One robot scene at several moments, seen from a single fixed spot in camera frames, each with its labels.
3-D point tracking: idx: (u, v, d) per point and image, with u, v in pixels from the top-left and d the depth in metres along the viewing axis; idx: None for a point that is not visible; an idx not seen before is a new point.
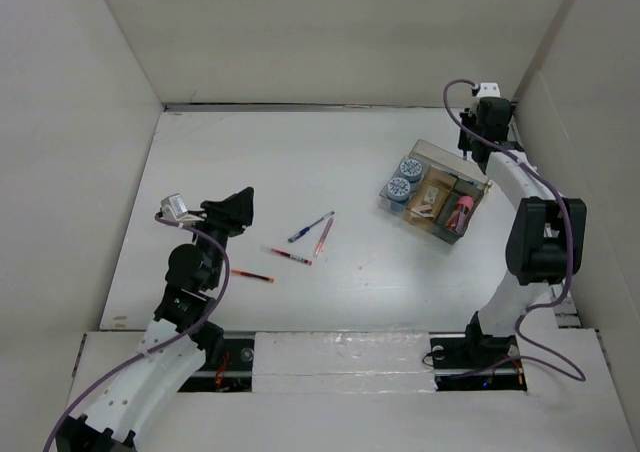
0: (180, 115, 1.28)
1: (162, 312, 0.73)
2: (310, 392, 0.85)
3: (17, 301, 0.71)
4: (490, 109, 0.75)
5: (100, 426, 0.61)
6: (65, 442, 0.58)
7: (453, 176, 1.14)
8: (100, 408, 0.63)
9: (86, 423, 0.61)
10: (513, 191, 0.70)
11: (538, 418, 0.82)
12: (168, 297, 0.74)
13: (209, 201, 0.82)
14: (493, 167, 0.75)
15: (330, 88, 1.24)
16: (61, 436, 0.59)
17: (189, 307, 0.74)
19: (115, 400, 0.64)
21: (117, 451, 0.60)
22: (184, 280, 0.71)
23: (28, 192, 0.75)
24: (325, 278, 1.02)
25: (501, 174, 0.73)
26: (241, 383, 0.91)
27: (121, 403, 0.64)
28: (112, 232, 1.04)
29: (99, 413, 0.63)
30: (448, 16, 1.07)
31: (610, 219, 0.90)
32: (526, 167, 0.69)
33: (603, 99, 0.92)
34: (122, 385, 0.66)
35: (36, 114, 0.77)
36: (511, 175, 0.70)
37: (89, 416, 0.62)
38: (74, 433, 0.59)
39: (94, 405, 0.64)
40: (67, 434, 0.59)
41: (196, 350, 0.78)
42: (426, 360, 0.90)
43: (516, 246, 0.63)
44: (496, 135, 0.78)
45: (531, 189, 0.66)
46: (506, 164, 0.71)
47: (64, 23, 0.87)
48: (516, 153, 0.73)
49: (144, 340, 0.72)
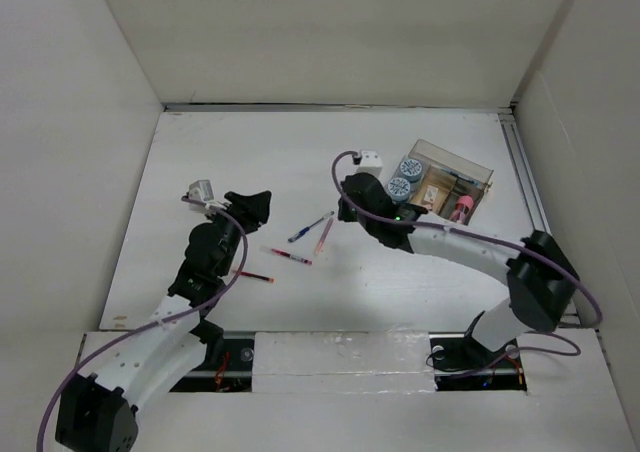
0: (181, 115, 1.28)
1: (175, 289, 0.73)
2: (310, 393, 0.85)
3: (17, 301, 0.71)
4: (366, 195, 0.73)
5: (110, 387, 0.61)
6: (73, 397, 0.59)
7: (453, 175, 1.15)
8: (111, 370, 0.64)
9: (96, 382, 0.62)
10: (465, 259, 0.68)
11: (538, 418, 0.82)
12: (182, 277, 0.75)
13: (236, 193, 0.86)
14: (418, 244, 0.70)
15: (330, 88, 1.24)
16: (69, 393, 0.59)
17: (202, 286, 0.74)
19: (128, 362, 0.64)
21: (125, 410, 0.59)
22: (201, 255, 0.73)
23: (28, 192, 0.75)
24: (326, 278, 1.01)
25: (432, 246, 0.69)
26: (241, 383, 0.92)
27: (132, 365, 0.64)
28: (111, 232, 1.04)
29: (110, 374, 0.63)
30: (448, 16, 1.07)
31: (611, 219, 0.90)
32: (457, 230, 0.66)
33: (603, 100, 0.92)
34: (133, 349, 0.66)
35: (36, 113, 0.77)
36: (453, 247, 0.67)
37: (100, 376, 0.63)
38: (83, 389, 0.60)
39: (105, 367, 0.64)
40: (75, 392, 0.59)
41: (197, 342, 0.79)
42: (426, 360, 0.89)
43: (526, 303, 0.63)
44: (388, 211, 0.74)
45: (493, 252, 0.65)
46: (435, 238, 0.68)
47: (64, 22, 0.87)
48: (426, 219, 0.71)
49: (158, 311, 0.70)
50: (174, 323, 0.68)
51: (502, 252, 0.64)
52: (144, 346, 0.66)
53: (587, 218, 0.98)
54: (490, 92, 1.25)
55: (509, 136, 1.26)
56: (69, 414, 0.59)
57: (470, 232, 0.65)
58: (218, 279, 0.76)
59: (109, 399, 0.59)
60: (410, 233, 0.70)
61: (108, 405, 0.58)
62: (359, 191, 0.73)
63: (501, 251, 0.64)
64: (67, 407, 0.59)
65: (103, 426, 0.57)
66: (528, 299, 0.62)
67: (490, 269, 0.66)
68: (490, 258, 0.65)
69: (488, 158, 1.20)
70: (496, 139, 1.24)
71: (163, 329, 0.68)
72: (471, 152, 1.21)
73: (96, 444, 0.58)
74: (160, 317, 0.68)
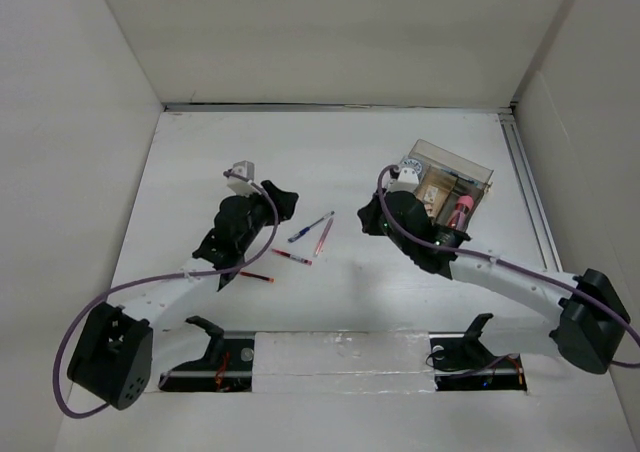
0: (180, 115, 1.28)
1: (198, 252, 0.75)
2: (310, 393, 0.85)
3: (17, 302, 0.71)
4: (409, 215, 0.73)
5: (136, 317, 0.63)
6: (99, 320, 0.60)
7: (453, 175, 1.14)
8: (138, 305, 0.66)
9: (123, 313, 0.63)
10: (513, 291, 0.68)
11: (538, 418, 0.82)
12: (204, 244, 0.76)
13: (271, 183, 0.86)
14: (461, 272, 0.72)
15: (330, 88, 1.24)
16: (96, 315, 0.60)
17: (224, 256, 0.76)
19: (154, 302, 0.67)
21: (150, 340, 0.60)
22: (228, 226, 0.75)
23: (27, 193, 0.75)
24: (326, 278, 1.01)
25: (475, 275, 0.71)
26: (241, 383, 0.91)
27: (158, 305, 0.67)
28: (111, 232, 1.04)
29: (136, 308, 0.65)
30: (448, 16, 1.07)
31: (611, 219, 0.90)
32: (503, 262, 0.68)
33: (603, 100, 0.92)
34: (161, 292, 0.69)
35: (36, 114, 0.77)
36: (500, 278, 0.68)
37: (126, 309, 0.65)
38: (110, 312, 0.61)
39: (133, 301, 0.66)
40: (102, 315, 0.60)
41: (199, 330, 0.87)
42: (426, 360, 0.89)
43: (573, 343, 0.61)
44: (429, 233, 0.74)
45: (540, 288, 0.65)
46: (478, 268, 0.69)
47: (64, 23, 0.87)
48: (469, 247, 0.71)
49: (185, 265, 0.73)
50: (198, 279, 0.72)
51: (552, 290, 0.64)
52: (170, 291, 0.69)
53: (587, 217, 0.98)
54: (490, 91, 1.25)
55: (509, 136, 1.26)
56: (91, 337, 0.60)
57: (516, 266, 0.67)
58: (238, 251, 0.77)
59: (135, 328, 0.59)
60: (452, 261, 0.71)
61: (134, 333, 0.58)
62: (403, 212, 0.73)
63: (549, 289, 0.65)
64: (92, 331, 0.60)
65: (126, 348, 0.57)
66: (578, 340, 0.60)
67: (533, 304, 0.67)
68: (536, 294, 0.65)
69: (488, 158, 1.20)
70: (496, 139, 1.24)
71: (188, 280, 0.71)
72: (471, 152, 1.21)
73: (115, 368, 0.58)
74: (187, 269, 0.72)
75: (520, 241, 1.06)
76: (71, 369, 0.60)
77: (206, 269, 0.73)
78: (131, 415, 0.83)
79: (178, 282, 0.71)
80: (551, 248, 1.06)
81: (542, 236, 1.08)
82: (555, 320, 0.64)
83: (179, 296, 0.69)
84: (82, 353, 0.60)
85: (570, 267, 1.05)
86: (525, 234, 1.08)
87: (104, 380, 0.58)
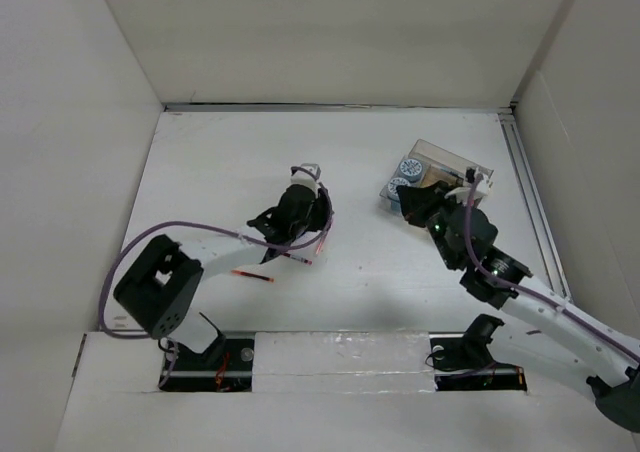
0: (180, 115, 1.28)
1: (254, 222, 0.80)
2: (310, 393, 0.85)
3: (17, 302, 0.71)
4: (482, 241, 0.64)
5: (189, 256, 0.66)
6: (158, 248, 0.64)
7: (453, 175, 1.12)
8: (193, 247, 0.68)
9: (180, 250, 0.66)
10: (566, 340, 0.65)
11: (538, 418, 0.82)
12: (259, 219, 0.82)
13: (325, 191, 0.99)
14: (513, 309, 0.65)
15: (331, 88, 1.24)
16: (155, 243, 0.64)
17: (275, 232, 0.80)
19: (208, 248, 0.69)
21: (194, 282, 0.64)
22: (293, 206, 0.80)
23: (27, 192, 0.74)
24: (326, 278, 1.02)
25: (530, 318, 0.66)
26: (241, 383, 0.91)
27: (211, 252, 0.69)
28: (111, 232, 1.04)
29: (192, 249, 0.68)
30: (447, 16, 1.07)
31: (611, 219, 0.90)
32: (569, 314, 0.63)
33: (603, 100, 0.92)
34: (215, 241, 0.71)
35: (36, 113, 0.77)
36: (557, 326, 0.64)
37: (182, 247, 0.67)
38: (168, 244, 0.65)
39: (189, 243, 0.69)
40: (161, 245, 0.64)
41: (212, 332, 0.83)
42: (426, 360, 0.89)
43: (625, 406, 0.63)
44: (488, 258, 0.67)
45: (607, 350, 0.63)
46: (539, 313, 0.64)
47: (64, 22, 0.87)
48: (531, 285, 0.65)
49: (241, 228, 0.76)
50: (249, 244, 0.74)
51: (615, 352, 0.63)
52: (223, 244, 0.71)
53: (587, 217, 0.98)
54: (490, 91, 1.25)
55: (509, 136, 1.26)
56: (147, 261, 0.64)
57: (583, 321, 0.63)
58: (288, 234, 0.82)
59: (188, 264, 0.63)
60: (511, 297, 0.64)
61: (187, 269, 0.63)
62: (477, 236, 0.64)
63: (615, 354, 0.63)
64: (149, 255, 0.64)
65: (177, 281, 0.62)
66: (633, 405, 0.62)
67: (588, 359, 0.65)
68: (600, 355, 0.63)
69: (488, 158, 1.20)
70: (496, 139, 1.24)
71: (241, 241, 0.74)
72: (471, 152, 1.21)
73: (161, 294, 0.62)
74: (242, 232, 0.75)
75: (519, 241, 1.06)
76: (118, 287, 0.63)
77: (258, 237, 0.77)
78: (130, 415, 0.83)
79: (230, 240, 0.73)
80: (551, 249, 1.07)
81: (542, 237, 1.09)
82: (606, 378, 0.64)
83: (231, 251, 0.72)
84: (133, 274, 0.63)
85: (570, 266, 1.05)
86: (524, 234, 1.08)
87: (146, 305, 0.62)
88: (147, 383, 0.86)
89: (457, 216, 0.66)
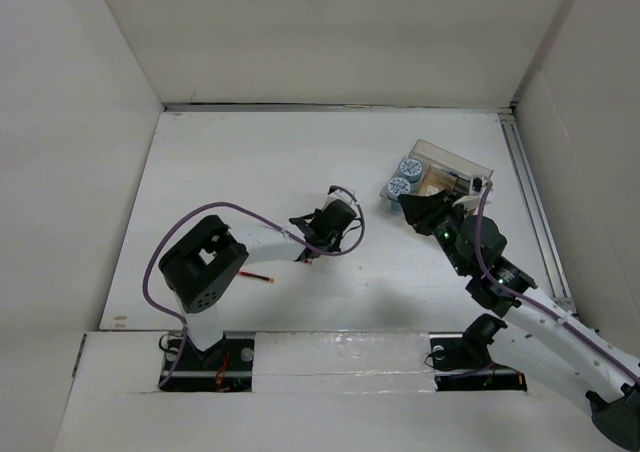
0: (181, 115, 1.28)
1: (296, 223, 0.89)
2: (311, 393, 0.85)
3: (18, 302, 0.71)
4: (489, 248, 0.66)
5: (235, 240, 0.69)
6: (208, 228, 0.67)
7: (453, 175, 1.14)
8: (240, 233, 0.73)
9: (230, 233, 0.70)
10: (566, 354, 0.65)
11: (538, 418, 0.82)
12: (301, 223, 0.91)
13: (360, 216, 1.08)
14: (514, 318, 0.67)
15: (332, 88, 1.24)
16: (209, 223, 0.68)
17: (315, 233, 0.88)
19: (253, 236, 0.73)
21: (237, 265, 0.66)
22: (335, 216, 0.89)
23: (26, 193, 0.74)
24: (326, 278, 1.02)
25: (532, 328, 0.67)
26: (241, 383, 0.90)
27: (255, 240, 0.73)
28: (112, 232, 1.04)
29: (240, 235, 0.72)
30: (447, 16, 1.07)
31: (611, 218, 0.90)
32: (569, 327, 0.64)
33: (603, 100, 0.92)
34: (261, 231, 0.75)
35: (36, 115, 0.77)
36: (557, 337, 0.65)
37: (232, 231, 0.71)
38: (218, 226, 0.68)
39: (236, 229, 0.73)
40: (213, 226, 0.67)
41: (216, 334, 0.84)
42: (426, 360, 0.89)
43: (618, 423, 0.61)
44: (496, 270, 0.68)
45: (604, 367, 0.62)
46: (540, 323, 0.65)
47: (64, 23, 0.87)
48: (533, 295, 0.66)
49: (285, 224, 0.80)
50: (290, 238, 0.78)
51: (613, 369, 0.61)
52: (268, 235, 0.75)
53: (588, 217, 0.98)
54: (490, 91, 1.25)
55: (509, 136, 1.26)
56: (197, 238, 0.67)
57: (583, 336, 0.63)
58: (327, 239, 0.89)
59: (235, 247, 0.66)
60: (513, 306, 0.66)
61: (235, 251, 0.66)
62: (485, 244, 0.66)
63: (613, 372, 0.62)
64: (200, 233, 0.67)
65: (220, 264, 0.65)
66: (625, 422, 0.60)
67: (585, 373, 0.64)
68: (597, 370, 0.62)
69: (488, 158, 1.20)
70: (495, 139, 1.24)
71: (283, 236, 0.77)
72: (471, 153, 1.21)
73: (204, 272, 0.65)
74: (285, 228, 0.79)
75: (519, 241, 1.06)
76: (166, 258, 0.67)
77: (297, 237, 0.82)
78: (131, 415, 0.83)
79: (275, 231, 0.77)
80: (551, 249, 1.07)
81: (543, 237, 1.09)
82: (604, 395, 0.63)
83: (274, 244, 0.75)
84: (181, 249, 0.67)
85: (571, 266, 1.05)
86: (525, 234, 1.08)
87: (188, 281, 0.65)
88: (147, 383, 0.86)
89: (469, 224, 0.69)
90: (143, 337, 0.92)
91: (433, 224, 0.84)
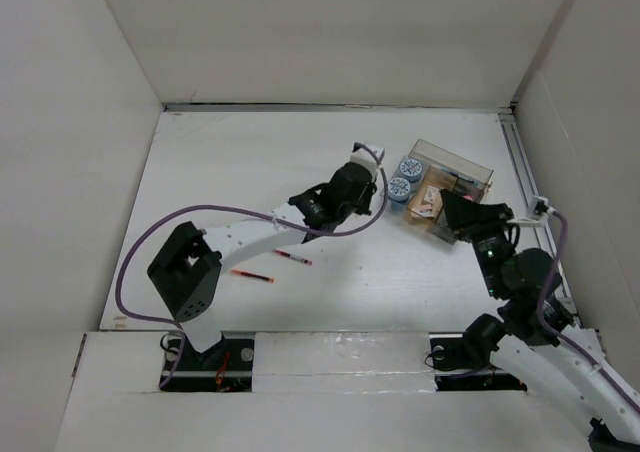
0: (181, 115, 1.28)
1: (299, 199, 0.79)
2: (311, 393, 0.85)
3: (17, 302, 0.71)
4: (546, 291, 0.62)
5: (210, 246, 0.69)
6: (182, 237, 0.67)
7: (453, 175, 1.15)
8: (218, 234, 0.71)
9: (204, 239, 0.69)
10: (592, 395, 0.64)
11: (538, 418, 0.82)
12: (307, 195, 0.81)
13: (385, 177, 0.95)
14: (548, 352, 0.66)
15: (331, 88, 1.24)
16: (182, 231, 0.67)
17: (320, 211, 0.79)
19: (232, 237, 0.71)
21: (214, 274, 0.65)
22: (342, 190, 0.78)
23: (26, 193, 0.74)
24: (325, 278, 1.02)
25: (564, 366, 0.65)
26: (241, 383, 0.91)
27: (236, 242, 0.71)
28: (112, 232, 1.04)
29: (216, 238, 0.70)
30: (447, 16, 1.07)
31: (611, 219, 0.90)
32: (605, 374, 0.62)
33: (603, 101, 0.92)
34: (245, 228, 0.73)
35: (36, 114, 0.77)
36: (587, 381, 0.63)
37: (207, 235, 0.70)
38: (192, 234, 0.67)
39: (214, 229, 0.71)
40: (186, 234, 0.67)
41: (212, 336, 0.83)
42: (426, 360, 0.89)
43: None
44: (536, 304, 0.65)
45: (629, 415, 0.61)
46: (575, 365, 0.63)
47: (64, 22, 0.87)
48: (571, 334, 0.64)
49: (273, 211, 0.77)
50: (284, 228, 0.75)
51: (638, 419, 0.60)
52: (253, 233, 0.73)
53: (588, 217, 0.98)
54: (490, 90, 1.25)
55: (509, 136, 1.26)
56: (174, 248, 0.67)
57: (617, 385, 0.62)
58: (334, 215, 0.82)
59: (208, 256, 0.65)
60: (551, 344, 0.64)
61: (209, 260, 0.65)
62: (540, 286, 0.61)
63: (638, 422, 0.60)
64: (176, 242, 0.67)
65: (197, 273, 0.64)
66: None
67: (608, 419, 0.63)
68: (622, 419, 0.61)
69: (488, 159, 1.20)
70: (495, 139, 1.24)
71: (274, 225, 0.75)
72: (472, 153, 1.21)
73: (185, 280, 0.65)
74: (277, 215, 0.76)
75: None
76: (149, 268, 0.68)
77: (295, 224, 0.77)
78: (131, 415, 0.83)
79: (264, 224, 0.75)
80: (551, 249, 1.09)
81: (543, 238, 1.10)
82: (622, 439, 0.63)
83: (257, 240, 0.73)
84: (161, 260, 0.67)
85: (571, 266, 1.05)
86: None
87: (172, 289, 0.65)
88: (148, 383, 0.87)
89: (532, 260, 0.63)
90: (143, 337, 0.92)
91: (474, 237, 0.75)
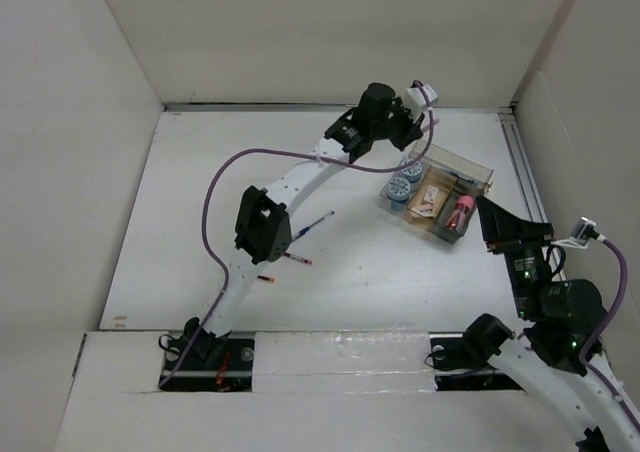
0: (181, 115, 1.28)
1: (333, 132, 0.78)
2: (311, 392, 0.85)
3: (17, 302, 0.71)
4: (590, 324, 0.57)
5: (276, 200, 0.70)
6: (251, 202, 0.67)
7: (453, 175, 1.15)
8: (277, 187, 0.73)
9: (269, 196, 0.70)
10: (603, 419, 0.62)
11: (537, 419, 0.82)
12: (340, 123, 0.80)
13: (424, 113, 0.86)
14: (571, 378, 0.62)
15: (331, 88, 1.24)
16: (249, 197, 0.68)
17: (356, 134, 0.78)
19: (290, 186, 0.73)
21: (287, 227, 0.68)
22: (370, 113, 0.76)
23: (27, 193, 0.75)
24: (326, 277, 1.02)
25: (582, 391, 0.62)
26: (241, 383, 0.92)
27: (293, 189, 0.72)
28: (112, 232, 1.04)
29: (275, 191, 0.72)
30: (447, 16, 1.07)
31: (610, 218, 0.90)
32: (625, 406, 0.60)
33: (603, 100, 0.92)
34: (296, 175, 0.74)
35: (36, 114, 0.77)
36: (604, 408, 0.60)
37: (269, 192, 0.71)
38: (258, 198, 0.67)
39: (271, 185, 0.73)
40: (252, 200, 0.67)
41: (224, 326, 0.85)
42: (426, 360, 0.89)
43: None
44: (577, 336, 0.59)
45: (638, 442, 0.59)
46: (597, 394, 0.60)
47: (64, 22, 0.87)
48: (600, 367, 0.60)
49: (315, 150, 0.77)
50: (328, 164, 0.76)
51: None
52: (303, 177, 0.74)
53: (588, 216, 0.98)
54: (490, 90, 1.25)
55: (509, 136, 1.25)
56: (245, 215, 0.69)
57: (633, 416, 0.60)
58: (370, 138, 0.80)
59: (274, 215, 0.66)
60: (578, 373, 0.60)
61: (275, 219, 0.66)
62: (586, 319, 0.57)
63: None
64: (246, 208, 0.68)
65: (272, 232, 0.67)
66: None
67: (614, 443, 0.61)
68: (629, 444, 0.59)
69: (487, 158, 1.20)
70: (495, 139, 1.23)
71: (319, 165, 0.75)
72: (471, 153, 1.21)
73: (263, 237, 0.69)
74: (320, 154, 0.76)
75: None
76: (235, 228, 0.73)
77: (337, 157, 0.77)
78: (130, 415, 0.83)
79: (310, 167, 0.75)
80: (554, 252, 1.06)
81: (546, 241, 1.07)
82: None
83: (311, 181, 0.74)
84: (242, 222, 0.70)
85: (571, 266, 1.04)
86: None
87: (258, 243, 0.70)
88: (148, 383, 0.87)
89: (581, 291, 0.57)
90: (143, 337, 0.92)
91: (510, 253, 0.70)
